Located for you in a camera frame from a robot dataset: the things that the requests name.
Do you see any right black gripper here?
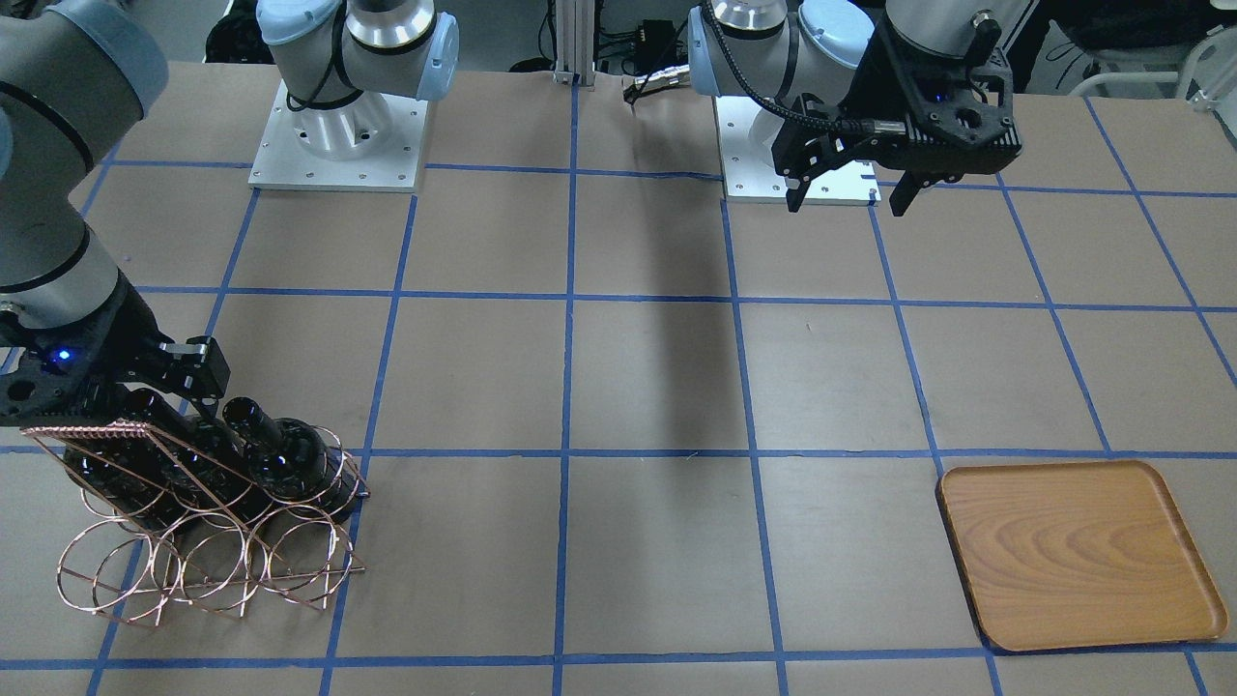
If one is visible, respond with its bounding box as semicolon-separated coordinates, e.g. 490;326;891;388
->
1;279;231;428

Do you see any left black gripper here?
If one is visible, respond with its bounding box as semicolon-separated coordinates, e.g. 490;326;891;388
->
769;19;1021;218

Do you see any dark wine bottle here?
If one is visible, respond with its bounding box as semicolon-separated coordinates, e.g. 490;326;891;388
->
221;396;361;525
66;436;189;534
121;388;273;525

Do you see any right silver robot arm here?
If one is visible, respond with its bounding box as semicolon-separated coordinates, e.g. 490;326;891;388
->
1;1;460;430

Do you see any wooden tray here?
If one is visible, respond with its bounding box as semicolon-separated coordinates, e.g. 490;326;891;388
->
936;461;1230;653

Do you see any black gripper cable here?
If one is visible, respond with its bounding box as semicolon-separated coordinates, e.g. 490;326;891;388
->
705;0;905;136

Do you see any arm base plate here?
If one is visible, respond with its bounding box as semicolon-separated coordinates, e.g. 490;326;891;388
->
713;95;882;206
247;85;430;194

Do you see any copper wire wine basket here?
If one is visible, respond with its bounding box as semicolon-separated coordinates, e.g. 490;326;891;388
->
25;420;367;629

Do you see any aluminium frame post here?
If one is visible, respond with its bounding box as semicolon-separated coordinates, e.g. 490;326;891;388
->
550;0;599;91

